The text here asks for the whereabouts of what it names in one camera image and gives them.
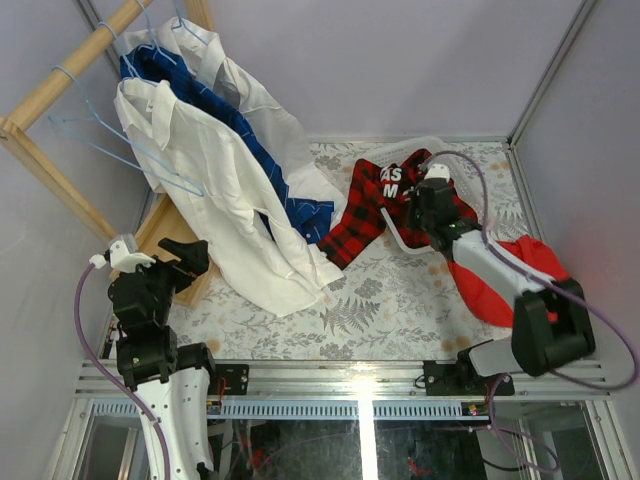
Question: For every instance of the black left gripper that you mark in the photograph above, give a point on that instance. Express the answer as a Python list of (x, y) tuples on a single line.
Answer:
[(167, 270)]

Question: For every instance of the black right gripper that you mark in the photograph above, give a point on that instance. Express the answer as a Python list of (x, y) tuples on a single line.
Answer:
[(415, 201)]

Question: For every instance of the red black plaid shirt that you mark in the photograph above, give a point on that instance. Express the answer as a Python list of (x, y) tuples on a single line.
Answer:
[(374, 204)]

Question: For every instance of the white long-sleeve shirt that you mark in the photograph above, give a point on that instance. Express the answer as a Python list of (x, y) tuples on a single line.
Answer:
[(225, 197)]

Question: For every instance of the blue hanger of white shirt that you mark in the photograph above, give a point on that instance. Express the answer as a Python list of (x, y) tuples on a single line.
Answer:
[(132, 65)]

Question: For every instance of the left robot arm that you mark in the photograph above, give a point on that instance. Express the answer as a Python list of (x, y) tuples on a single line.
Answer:
[(170, 383)]

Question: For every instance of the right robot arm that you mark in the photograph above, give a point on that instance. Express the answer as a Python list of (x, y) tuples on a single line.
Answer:
[(551, 326)]

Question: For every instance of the white plastic basket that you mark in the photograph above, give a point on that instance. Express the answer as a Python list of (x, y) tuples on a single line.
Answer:
[(439, 155)]

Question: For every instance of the floral table cover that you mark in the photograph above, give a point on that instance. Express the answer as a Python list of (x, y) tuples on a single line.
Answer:
[(389, 305)]

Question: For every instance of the red cloth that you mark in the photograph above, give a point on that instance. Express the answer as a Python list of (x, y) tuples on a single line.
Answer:
[(489, 285)]

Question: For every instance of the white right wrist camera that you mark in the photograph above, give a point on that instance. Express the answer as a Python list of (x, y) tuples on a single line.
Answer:
[(434, 175)]

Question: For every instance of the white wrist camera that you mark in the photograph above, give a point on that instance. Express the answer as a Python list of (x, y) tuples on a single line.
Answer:
[(434, 175), (122, 256)]

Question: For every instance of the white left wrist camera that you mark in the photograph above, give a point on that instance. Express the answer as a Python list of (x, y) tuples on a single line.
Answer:
[(122, 256)]

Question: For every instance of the aluminium rail frame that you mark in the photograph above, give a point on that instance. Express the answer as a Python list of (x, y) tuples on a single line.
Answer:
[(293, 419)]

